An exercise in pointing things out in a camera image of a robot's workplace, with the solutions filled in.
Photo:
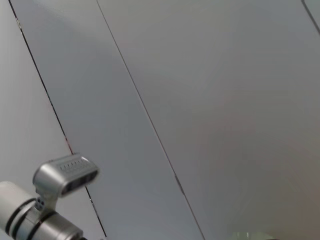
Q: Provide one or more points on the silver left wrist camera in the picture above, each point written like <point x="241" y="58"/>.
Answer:
<point x="65" y="172"/>

